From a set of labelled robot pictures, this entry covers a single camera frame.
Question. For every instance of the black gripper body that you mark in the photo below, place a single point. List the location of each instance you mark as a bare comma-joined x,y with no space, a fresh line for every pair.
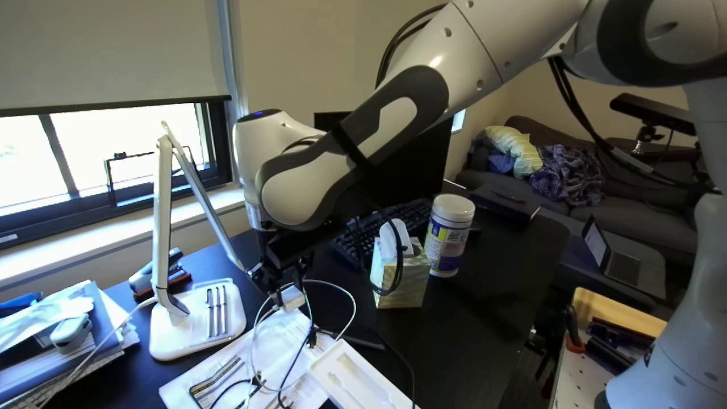
288,267

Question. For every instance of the white charger cube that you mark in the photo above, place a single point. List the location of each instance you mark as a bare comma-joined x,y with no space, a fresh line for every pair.
294,296

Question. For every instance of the scattered white papers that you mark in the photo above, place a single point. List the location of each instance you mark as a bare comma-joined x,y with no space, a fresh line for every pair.
241,355

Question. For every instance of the dark pen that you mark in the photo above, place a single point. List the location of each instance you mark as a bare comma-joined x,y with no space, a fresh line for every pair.
364,341

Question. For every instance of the white desk lamp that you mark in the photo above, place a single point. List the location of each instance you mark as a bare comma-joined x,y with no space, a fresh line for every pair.
189,330

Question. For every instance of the white tissue sheet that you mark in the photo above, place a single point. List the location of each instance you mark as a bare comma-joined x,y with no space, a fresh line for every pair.
387,240

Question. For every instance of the blue brown stapler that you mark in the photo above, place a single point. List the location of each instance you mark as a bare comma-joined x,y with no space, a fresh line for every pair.
161,275

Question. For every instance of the yellow patterned tissue box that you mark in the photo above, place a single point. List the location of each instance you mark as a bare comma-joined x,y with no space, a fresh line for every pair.
411,284

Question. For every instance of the flat white box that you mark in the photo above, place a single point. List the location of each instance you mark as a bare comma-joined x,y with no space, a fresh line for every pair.
355,378

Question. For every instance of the white wipes canister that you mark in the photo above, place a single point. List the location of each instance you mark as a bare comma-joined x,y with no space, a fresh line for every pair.
449,235

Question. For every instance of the black computer monitor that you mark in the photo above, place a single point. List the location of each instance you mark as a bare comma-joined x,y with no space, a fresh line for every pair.
424,167

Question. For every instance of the pale blue mouse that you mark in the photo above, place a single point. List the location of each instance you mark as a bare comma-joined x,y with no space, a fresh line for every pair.
70,332

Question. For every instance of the flat black box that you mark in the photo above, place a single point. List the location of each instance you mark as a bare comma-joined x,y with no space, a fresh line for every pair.
507,206

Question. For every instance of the clear plastic bag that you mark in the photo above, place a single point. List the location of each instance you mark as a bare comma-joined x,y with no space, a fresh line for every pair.
35,320

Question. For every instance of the stack of books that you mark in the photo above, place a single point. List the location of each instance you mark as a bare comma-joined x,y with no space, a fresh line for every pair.
47,370

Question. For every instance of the yellow pillow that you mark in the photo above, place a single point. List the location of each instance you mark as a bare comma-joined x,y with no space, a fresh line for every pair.
520,148

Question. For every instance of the black red clamp tool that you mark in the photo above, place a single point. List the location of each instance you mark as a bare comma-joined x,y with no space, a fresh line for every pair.
576,332

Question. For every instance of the beige roller blind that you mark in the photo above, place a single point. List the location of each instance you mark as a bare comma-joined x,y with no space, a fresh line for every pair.
106,48

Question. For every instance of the purple cloth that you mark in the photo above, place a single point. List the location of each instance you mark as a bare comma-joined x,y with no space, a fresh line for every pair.
568,173

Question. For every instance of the light wooden board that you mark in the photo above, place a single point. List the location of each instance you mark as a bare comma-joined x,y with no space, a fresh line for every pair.
622,309

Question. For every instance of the dark purple tool case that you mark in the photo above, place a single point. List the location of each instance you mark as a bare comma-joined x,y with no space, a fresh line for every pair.
616,344

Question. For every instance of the open grey laptop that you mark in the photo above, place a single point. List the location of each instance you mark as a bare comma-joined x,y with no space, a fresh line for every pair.
633,263

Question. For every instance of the dark grey couch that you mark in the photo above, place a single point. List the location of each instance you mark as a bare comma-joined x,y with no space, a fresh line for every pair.
651,212

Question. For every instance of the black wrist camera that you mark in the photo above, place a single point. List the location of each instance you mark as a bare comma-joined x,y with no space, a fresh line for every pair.
304,243

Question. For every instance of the black window frame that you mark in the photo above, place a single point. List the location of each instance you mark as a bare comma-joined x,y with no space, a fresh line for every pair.
115,200

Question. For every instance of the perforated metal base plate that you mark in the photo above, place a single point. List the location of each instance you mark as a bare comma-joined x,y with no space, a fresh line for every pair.
576,378

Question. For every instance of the black camera with tripod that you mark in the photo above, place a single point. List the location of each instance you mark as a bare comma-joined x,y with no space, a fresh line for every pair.
651,109

